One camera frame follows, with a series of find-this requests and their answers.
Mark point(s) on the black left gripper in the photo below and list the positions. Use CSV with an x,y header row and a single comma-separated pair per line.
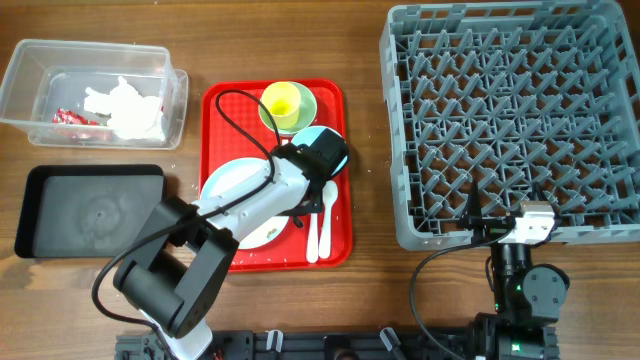
x,y
311,205

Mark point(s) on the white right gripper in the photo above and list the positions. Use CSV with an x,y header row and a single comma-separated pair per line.
x,y
472,216

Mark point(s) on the white napkin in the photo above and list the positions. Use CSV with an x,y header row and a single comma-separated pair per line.
x,y
131,116

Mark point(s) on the red snack wrapper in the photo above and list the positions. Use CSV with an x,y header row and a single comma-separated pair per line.
x,y
65,119

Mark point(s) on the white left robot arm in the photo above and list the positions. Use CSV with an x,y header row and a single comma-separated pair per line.
x,y
174,270

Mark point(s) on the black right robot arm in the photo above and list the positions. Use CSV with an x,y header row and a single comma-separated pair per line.
x,y
528,297

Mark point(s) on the grey dishwasher rack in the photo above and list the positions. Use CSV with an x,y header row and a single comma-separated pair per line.
x,y
509,97

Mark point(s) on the white plastic spoon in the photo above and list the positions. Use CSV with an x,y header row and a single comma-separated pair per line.
x,y
330,195

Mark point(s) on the white plastic fork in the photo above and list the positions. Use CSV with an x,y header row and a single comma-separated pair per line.
x,y
312,248

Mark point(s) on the light blue bowl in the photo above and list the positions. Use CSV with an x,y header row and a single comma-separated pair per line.
x,y
302,136

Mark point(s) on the green small plate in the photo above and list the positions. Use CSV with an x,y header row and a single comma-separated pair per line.
x,y
307,113

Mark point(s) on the light blue dinner plate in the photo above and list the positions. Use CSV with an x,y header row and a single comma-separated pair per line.
x,y
229,175

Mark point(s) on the yellow plastic cup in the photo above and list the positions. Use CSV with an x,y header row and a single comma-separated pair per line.
x,y
283,102

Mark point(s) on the red serving tray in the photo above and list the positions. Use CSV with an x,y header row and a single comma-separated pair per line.
x,y
221,143

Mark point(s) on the black plastic tray bin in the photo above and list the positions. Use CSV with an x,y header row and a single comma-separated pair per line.
x,y
81,211

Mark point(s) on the clear plastic bin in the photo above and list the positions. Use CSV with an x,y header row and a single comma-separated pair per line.
x,y
45,75

